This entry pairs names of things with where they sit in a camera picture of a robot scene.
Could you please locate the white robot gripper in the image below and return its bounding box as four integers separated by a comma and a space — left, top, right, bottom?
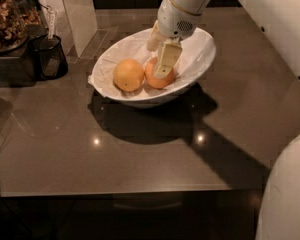
147, 0, 201, 79

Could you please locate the deep orange fruit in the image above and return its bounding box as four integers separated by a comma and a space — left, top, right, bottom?
145, 57, 175, 89

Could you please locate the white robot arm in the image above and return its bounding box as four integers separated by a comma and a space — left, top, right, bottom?
147, 0, 300, 240

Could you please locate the white oval bowl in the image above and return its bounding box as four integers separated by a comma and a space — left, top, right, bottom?
88, 26, 217, 110

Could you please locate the white paper bowl liner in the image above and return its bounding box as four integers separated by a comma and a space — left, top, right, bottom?
88, 39, 178, 100

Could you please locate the yellow-orange orange fruit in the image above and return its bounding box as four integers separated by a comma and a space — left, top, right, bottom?
113, 58, 144, 92

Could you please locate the clear acrylic sign stand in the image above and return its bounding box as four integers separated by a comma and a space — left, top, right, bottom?
39, 0, 106, 59

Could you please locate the white tag in cup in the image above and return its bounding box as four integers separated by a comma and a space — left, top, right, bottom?
47, 6, 57, 40

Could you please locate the black mesh cup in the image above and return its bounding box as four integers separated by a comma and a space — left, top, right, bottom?
28, 34, 68, 80

